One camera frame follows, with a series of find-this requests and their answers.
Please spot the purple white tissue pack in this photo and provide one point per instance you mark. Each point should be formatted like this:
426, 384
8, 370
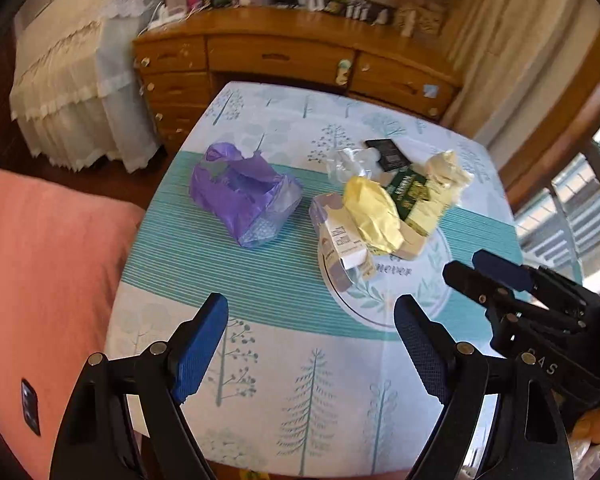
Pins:
335, 240

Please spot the cream curtain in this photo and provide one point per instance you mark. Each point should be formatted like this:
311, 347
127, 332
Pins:
510, 50

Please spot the white power strip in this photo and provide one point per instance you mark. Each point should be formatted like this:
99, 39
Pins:
165, 17

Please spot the small beige box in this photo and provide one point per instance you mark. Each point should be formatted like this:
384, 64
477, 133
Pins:
412, 246

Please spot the black phone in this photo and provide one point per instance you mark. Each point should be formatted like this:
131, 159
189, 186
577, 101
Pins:
31, 407

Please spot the white bottle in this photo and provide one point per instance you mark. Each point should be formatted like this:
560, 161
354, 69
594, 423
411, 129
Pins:
408, 22

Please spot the grid window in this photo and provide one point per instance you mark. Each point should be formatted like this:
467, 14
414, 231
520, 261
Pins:
565, 200

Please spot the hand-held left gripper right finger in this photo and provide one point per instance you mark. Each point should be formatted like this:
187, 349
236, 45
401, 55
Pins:
422, 347

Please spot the wooden desk with drawers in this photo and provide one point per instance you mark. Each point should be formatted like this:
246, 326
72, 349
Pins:
280, 55

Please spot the black box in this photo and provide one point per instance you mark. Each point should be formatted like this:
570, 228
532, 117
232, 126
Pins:
390, 155

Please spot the white round stand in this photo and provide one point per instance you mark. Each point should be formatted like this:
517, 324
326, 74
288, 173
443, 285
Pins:
312, 0

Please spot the green white drawer lock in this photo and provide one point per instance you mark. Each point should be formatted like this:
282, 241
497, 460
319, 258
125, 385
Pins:
343, 71

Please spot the wooden letter box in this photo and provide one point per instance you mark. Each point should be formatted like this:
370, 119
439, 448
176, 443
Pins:
427, 15

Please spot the purple plastic bag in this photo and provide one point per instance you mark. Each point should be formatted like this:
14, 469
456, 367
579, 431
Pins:
240, 195

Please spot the yellow paper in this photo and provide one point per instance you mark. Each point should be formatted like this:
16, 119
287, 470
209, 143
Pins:
372, 215

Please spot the blue sticker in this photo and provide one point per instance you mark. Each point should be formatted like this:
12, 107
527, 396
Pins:
432, 90

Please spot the green and yellow box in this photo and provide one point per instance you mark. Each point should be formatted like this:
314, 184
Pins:
420, 200

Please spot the clear plastic wrapper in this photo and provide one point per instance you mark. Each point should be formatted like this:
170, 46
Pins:
350, 165

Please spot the pink cushioned seat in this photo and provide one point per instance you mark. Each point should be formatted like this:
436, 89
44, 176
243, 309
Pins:
45, 270

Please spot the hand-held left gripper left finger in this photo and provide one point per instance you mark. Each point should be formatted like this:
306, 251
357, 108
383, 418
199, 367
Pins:
200, 347

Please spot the white lace covered furniture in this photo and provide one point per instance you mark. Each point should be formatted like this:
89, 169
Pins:
75, 75

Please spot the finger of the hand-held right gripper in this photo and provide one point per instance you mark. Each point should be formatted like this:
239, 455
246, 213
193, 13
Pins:
502, 270
467, 280

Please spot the cream paper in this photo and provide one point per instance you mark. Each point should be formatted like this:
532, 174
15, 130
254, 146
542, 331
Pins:
447, 170

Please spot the row of small bottles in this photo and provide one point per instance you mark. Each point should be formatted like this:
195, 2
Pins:
357, 11

